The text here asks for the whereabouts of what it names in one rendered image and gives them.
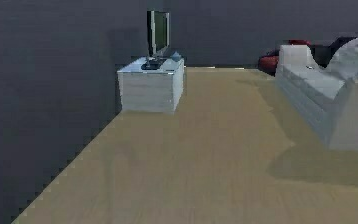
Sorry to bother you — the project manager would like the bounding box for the white television cabinet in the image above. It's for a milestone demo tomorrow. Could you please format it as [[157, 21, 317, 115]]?
[[116, 56, 186, 115]]

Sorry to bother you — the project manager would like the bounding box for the small blue-grey container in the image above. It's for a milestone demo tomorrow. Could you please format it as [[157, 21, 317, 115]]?
[[169, 50, 183, 63]]

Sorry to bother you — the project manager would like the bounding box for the black flat television set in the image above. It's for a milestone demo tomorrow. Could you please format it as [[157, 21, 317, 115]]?
[[140, 10, 171, 71]]

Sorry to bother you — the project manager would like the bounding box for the red and black armchair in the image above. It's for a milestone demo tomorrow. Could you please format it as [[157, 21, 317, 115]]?
[[257, 36, 357, 76]]

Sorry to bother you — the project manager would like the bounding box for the white sofa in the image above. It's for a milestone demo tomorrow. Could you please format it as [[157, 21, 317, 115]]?
[[274, 38, 358, 154]]

